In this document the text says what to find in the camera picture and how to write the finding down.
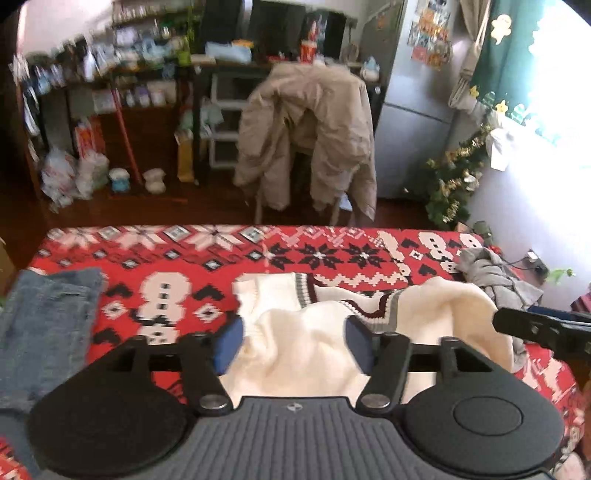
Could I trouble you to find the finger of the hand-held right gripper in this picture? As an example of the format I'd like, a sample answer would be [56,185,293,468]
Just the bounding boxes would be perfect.
[527,305,585,321]
[492,307,559,344]

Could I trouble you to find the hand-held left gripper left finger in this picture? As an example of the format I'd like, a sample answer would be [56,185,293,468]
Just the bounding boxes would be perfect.
[109,318,244,415]

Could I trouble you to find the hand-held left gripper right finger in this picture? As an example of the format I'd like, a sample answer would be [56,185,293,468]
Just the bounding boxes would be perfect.
[345,316,494,410]

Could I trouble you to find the white knit vest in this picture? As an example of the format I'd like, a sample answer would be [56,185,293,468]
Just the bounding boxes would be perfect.
[232,271,515,403]

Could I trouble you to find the grey crumpled garment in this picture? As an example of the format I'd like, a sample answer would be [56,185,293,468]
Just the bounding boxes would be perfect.
[455,247,544,368]

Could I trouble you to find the red patterned blanket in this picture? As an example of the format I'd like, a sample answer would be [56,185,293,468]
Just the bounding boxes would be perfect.
[0,224,591,480]

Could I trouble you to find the chair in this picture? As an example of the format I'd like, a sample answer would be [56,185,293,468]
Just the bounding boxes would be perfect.
[253,182,356,227]

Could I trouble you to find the small christmas tree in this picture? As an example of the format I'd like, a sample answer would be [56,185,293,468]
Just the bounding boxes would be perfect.
[405,124,491,232]

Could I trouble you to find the white hanging cloth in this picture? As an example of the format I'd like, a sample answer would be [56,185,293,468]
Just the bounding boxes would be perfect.
[488,127,525,172]

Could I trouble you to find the white plush slipper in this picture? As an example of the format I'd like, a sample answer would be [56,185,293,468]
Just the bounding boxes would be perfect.
[142,168,168,195]

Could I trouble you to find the blue jeans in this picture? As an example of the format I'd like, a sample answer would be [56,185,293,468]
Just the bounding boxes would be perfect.
[0,267,108,414]

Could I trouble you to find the yellow paper bag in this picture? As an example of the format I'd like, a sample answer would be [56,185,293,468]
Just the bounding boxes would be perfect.
[177,134,198,184]

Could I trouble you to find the blue plush slipper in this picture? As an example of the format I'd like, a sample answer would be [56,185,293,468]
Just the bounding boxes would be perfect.
[107,167,132,193]

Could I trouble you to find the white plastic drawer unit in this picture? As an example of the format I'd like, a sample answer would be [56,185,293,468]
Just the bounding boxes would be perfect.
[208,71,259,169]

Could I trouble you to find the silver fridge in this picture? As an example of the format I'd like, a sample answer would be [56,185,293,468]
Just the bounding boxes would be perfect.
[373,0,472,200]

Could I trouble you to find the beige jacket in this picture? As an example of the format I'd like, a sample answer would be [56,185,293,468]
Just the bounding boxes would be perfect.
[233,61,378,222]

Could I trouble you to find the red broom stick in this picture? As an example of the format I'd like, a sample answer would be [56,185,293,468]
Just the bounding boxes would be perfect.
[113,90,142,183]

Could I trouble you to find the cluttered wooden shelf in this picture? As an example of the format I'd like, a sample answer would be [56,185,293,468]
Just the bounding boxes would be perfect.
[18,28,200,197]

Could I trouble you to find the white plastic bag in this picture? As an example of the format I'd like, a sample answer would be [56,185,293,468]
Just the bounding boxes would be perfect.
[41,148,110,208]

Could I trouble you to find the green printed curtain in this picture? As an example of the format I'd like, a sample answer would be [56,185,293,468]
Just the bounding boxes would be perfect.
[470,0,591,148]

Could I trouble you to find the beige tied curtain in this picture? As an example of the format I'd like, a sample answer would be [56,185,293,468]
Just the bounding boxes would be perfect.
[448,0,491,112]

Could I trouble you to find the blue figurine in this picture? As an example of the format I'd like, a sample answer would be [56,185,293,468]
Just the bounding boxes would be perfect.
[360,55,382,82]

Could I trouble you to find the black desk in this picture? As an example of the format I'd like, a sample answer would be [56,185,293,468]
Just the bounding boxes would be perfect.
[191,59,385,188]

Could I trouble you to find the folded light blue cloth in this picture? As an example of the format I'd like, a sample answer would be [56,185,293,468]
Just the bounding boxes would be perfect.
[204,41,253,64]

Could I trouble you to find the fridge posters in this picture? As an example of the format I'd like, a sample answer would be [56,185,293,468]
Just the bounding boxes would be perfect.
[409,0,454,71]

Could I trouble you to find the black monitor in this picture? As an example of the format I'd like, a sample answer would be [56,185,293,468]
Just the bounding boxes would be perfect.
[198,0,348,58]

